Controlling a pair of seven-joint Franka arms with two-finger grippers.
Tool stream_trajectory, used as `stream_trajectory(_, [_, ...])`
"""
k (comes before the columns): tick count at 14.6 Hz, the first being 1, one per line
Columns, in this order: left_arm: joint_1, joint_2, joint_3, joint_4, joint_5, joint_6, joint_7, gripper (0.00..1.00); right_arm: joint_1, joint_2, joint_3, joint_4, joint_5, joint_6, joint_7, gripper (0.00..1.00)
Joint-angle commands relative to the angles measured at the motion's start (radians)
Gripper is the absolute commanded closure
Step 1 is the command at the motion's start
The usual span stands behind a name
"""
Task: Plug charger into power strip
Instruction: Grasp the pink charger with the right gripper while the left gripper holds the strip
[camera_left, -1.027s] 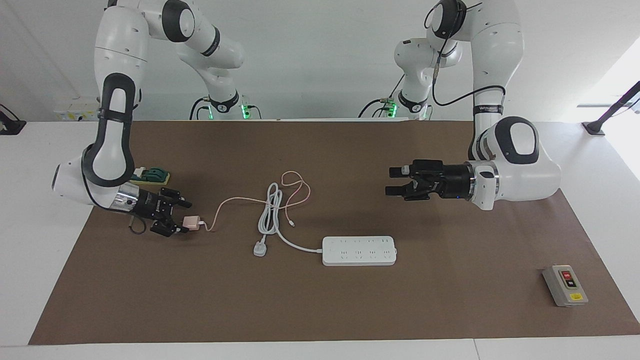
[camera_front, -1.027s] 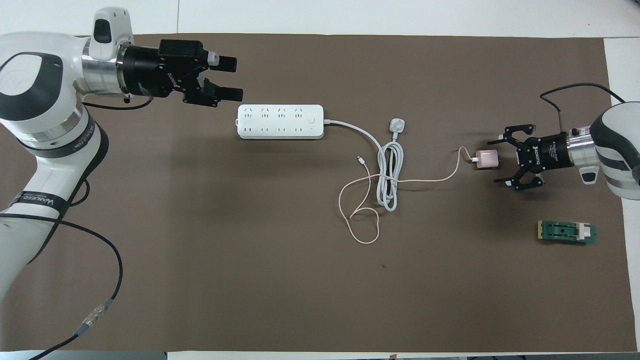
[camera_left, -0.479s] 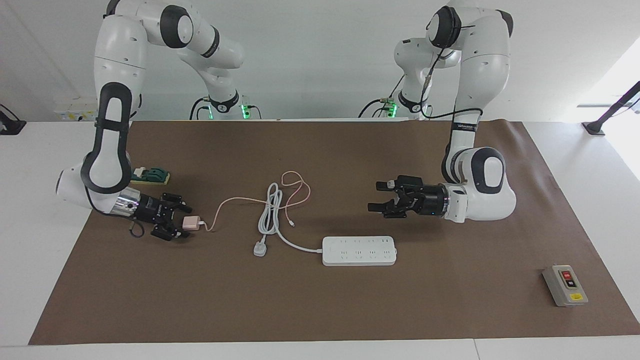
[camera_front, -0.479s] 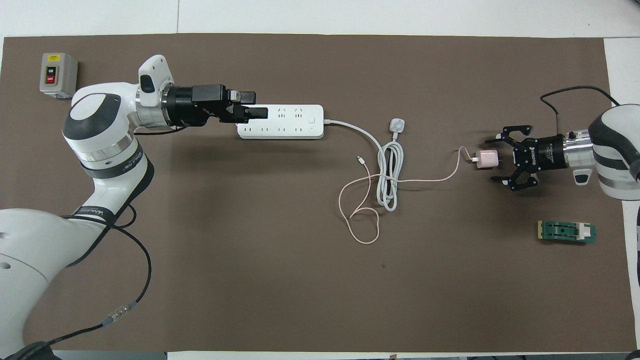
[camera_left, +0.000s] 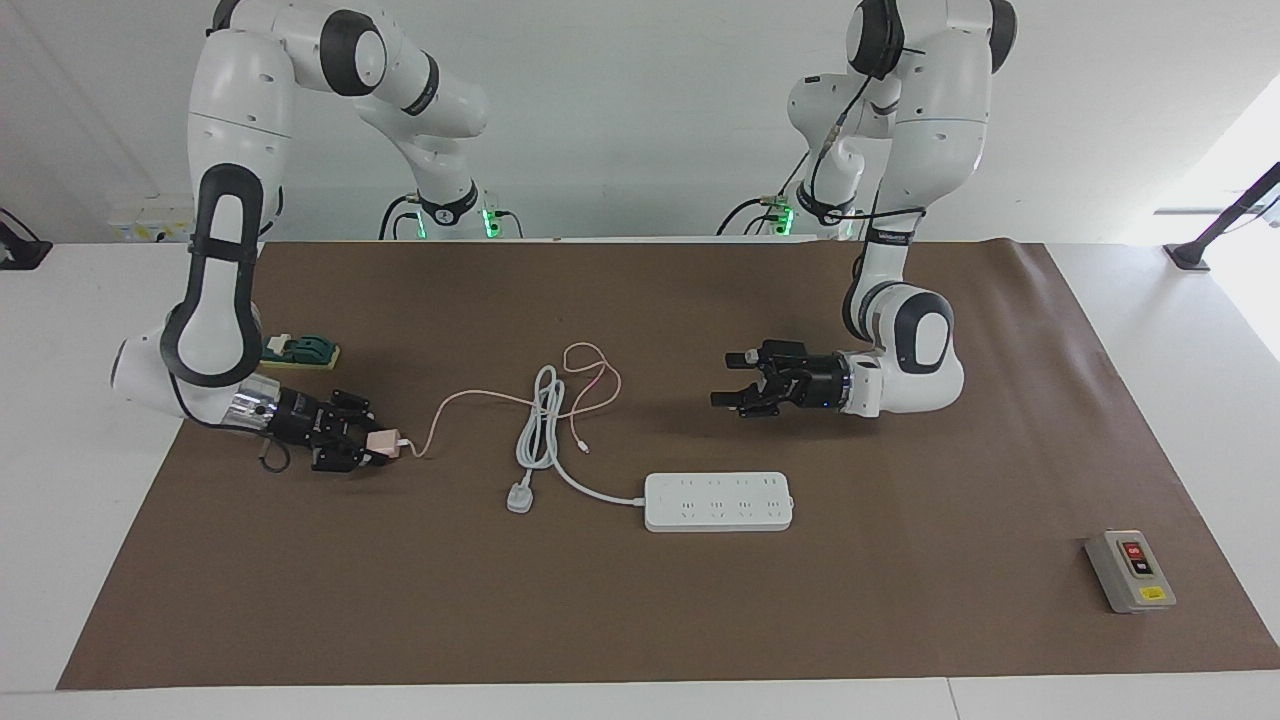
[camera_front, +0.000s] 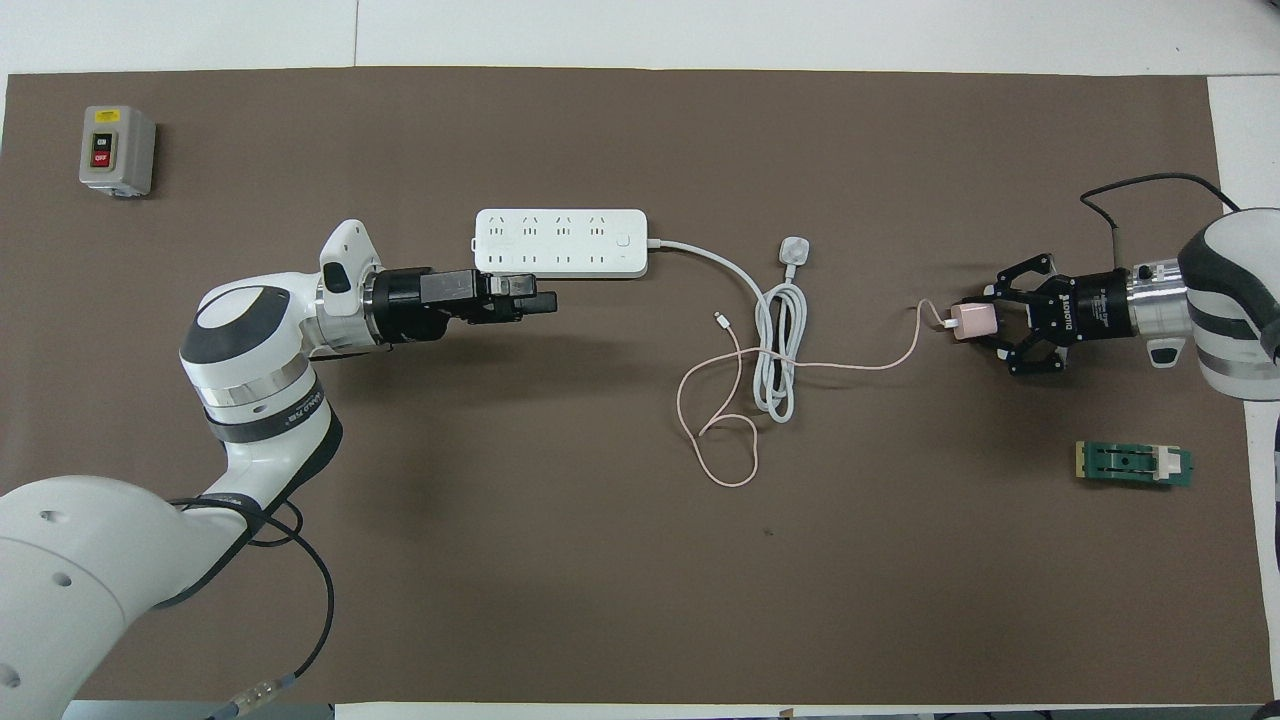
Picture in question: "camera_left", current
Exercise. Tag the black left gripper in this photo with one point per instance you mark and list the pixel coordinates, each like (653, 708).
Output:
(815, 380)

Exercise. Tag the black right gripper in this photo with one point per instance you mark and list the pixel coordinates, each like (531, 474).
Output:
(300, 422)

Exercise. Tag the pink charger block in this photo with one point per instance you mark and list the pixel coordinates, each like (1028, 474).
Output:
(387, 443)

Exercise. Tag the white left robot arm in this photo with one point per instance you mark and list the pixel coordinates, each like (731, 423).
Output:
(930, 110)

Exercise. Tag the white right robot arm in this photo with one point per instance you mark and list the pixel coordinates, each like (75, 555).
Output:
(230, 120)

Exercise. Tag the white power strip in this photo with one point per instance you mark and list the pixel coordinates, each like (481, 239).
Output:
(720, 502)

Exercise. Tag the brown table mat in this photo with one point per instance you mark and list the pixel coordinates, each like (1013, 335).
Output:
(640, 620)

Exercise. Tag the green knife switch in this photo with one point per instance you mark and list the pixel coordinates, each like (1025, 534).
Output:
(310, 350)

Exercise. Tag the white wall socket box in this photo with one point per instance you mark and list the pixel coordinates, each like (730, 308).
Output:
(150, 225)

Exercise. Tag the black clamp bracket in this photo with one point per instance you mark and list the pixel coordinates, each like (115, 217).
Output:
(20, 250)

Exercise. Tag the grey on-off switch box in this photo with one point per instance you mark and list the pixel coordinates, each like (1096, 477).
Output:
(1128, 575)

